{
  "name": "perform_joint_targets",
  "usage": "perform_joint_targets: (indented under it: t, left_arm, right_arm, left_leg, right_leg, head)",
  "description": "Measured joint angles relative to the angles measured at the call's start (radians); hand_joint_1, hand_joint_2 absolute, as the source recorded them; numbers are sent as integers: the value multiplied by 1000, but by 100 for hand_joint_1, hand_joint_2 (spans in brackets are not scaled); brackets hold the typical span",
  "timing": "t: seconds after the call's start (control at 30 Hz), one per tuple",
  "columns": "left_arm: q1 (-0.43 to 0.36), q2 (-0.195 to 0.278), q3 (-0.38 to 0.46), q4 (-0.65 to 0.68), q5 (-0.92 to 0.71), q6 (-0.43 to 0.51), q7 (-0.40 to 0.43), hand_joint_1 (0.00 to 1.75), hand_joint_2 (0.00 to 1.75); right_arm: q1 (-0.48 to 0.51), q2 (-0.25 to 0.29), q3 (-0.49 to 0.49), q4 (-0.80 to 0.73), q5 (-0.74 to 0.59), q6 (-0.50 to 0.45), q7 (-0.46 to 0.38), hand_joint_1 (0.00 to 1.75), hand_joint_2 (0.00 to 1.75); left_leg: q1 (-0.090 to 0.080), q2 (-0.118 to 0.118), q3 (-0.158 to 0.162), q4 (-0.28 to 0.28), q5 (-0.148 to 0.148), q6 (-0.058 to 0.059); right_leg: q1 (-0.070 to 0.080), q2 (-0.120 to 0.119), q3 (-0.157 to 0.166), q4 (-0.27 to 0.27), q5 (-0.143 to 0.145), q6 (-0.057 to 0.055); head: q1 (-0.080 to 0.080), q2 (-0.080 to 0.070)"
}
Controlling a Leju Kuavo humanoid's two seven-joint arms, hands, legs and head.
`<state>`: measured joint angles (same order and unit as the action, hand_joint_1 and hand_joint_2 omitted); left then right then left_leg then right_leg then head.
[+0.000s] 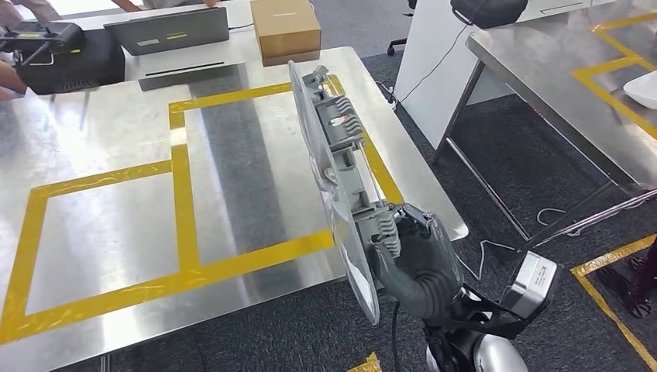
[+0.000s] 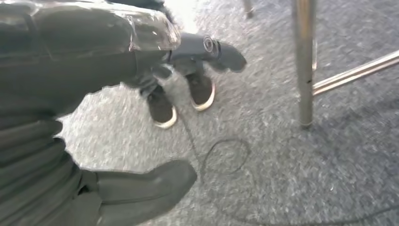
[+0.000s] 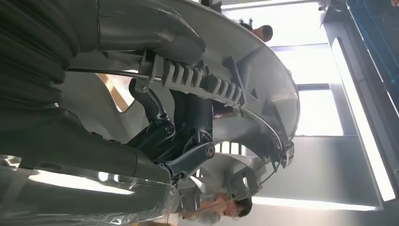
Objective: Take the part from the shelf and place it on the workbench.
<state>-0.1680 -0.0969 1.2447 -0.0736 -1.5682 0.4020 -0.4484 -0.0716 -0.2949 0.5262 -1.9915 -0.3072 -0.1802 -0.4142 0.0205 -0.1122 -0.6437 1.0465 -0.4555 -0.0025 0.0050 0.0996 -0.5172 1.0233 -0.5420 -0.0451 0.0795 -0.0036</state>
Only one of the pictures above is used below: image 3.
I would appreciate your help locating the person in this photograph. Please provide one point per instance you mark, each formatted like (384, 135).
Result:
(263, 32)
(224, 206)

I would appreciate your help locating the bright window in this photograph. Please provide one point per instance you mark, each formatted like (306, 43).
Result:
(311, 109)

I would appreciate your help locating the long ceiling light strip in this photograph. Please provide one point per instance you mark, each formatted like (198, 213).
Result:
(361, 124)
(311, 204)

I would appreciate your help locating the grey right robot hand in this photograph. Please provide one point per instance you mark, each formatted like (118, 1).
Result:
(78, 149)

